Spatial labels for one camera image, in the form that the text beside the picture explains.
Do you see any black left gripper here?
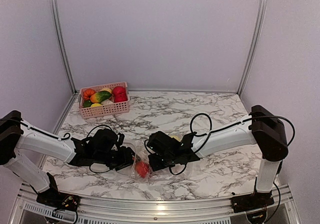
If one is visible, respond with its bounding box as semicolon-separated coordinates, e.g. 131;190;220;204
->
94;146;141;171

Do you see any yellow fake lemon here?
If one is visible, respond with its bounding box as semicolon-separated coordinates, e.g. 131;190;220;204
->
170;135;181;141

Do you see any orange red fake mango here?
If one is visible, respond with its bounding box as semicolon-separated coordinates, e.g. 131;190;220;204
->
134;161;150;178

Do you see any clear zip top bag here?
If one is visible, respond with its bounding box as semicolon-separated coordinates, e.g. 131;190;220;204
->
123;141;193;183

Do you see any yellow fake pear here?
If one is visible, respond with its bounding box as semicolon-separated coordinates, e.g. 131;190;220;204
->
90;103;102;107

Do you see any white fake cabbage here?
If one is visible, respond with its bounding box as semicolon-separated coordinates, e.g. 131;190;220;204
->
101;99;114;105

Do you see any green fake vegetable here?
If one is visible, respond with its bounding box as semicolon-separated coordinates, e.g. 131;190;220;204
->
83;100;93;108

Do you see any green red fake mango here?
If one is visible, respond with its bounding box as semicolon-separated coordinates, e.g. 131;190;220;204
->
90;91;112;103

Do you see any orange fake fruit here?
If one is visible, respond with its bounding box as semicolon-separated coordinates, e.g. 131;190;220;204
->
83;88;96;100

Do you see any peach coloured fake fruit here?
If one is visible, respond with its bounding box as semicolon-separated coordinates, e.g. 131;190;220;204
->
100;88;112;94

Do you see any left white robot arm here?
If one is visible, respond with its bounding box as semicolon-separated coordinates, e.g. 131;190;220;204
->
0;110;135;206

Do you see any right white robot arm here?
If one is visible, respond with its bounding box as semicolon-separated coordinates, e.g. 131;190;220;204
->
144;105;289;208

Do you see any pink perforated plastic basket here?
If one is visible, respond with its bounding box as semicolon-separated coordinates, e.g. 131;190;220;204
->
78;82;130;119

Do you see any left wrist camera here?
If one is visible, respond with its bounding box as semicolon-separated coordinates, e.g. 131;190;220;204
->
117;133;125;146

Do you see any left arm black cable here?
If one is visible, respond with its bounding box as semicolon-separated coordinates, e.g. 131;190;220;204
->
0;118;121;173

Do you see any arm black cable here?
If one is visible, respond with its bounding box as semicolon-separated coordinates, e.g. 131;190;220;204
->
144;112;296;192
0;118;121;173

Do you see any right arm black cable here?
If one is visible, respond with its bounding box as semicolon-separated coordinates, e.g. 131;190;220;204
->
144;112;296;192

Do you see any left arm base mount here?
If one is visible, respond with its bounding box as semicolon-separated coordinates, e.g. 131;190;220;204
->
36;172;80;212

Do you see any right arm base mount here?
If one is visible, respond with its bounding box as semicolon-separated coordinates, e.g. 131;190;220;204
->
231;188;275;213

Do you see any aluminium front frame rail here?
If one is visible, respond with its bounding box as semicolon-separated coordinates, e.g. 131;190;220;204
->
9;183;301;224

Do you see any left aluminium corner post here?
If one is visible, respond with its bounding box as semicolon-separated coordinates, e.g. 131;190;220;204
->
50;0;77;94

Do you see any aluminium corner post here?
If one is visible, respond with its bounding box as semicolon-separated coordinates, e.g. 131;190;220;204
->
50;0;77;94
237;0;268;97

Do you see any right aluminium corner post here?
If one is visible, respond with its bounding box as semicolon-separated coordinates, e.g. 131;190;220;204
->
237;0;268;97

